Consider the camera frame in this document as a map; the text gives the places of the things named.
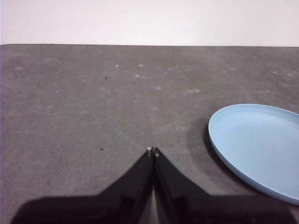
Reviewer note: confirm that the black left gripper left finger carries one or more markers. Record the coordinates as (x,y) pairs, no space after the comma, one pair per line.
(116,203)

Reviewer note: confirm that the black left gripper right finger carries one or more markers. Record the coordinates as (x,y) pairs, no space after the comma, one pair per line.
(187,205)

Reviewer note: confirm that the blue round plate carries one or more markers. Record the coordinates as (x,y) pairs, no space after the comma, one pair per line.
(257,144)

